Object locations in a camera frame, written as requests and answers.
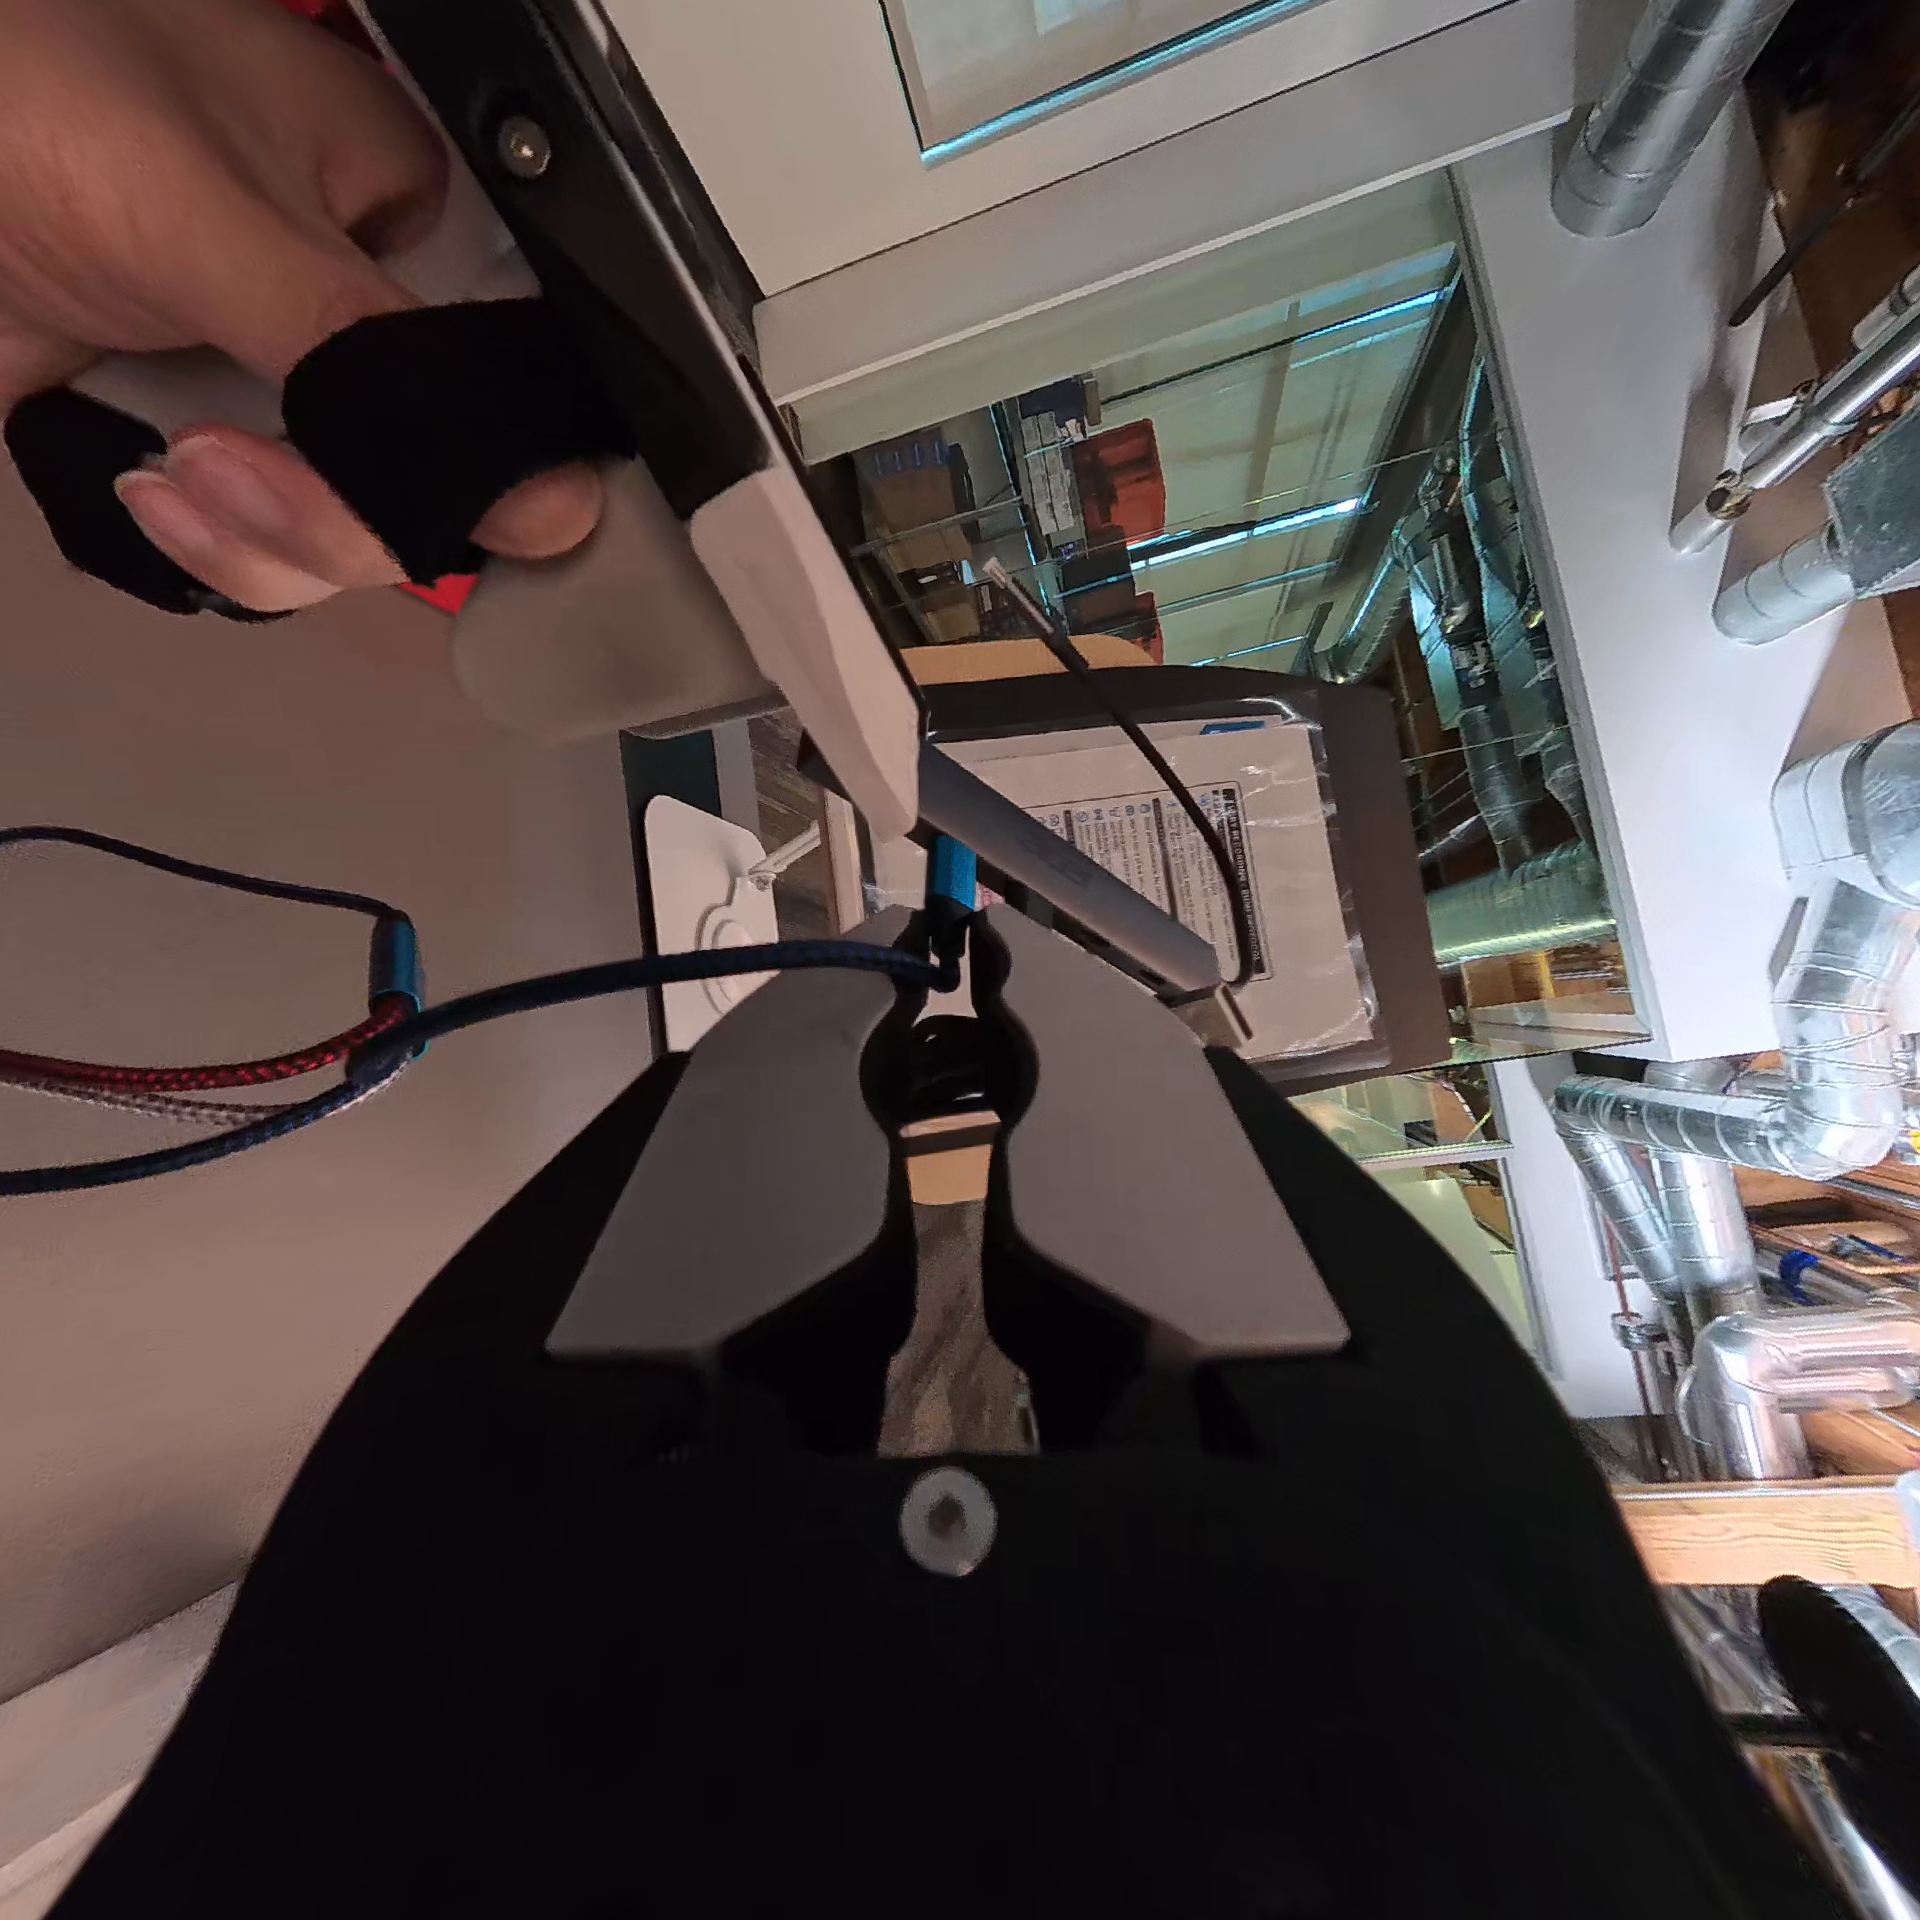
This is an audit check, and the wooden sign board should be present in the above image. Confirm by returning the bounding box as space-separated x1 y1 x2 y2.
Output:
897 638 1450 1080

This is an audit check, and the white stand base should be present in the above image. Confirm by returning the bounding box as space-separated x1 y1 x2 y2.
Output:
642 796 875 1051

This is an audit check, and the silver ventilation duct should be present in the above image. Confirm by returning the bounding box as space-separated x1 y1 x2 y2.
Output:
1677 1306 1920 1484
1769 721 1920 1187
1553 0 1794 240
1553 1073 1825 1321

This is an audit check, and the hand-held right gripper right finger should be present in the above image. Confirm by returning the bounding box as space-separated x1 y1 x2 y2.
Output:
967 902 1356 1368

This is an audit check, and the dark grey divider panel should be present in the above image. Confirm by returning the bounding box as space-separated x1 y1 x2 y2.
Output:
790 742 1260 1046

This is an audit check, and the white ceiling pipe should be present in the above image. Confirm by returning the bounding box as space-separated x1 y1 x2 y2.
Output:
1668 307 1920 560

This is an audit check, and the grey braided cable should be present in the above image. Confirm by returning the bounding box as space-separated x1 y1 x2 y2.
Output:
0 1043 413 1146

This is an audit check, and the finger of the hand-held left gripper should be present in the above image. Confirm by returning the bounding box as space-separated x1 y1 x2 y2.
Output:
691 462 924 840

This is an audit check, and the thin black hub cable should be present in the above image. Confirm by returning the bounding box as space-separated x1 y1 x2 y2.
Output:
983 557 1254 993

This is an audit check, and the red braided cable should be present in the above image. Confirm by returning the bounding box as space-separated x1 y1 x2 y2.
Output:
0 996 419 1105

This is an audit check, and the orange storage crate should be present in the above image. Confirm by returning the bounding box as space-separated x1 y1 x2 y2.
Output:
1067 421 1169 545

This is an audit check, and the blue braided usb cable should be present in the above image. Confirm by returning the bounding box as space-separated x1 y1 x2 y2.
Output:
0 826 994 1202

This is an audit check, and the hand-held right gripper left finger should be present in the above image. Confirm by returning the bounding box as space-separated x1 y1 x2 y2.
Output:
543 901 969 1374

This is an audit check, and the printed instruction sheet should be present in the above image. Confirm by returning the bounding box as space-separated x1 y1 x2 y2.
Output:
959 717 1378 1059

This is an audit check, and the person's left hand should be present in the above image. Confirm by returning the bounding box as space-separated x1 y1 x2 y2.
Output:
0 0 605 614

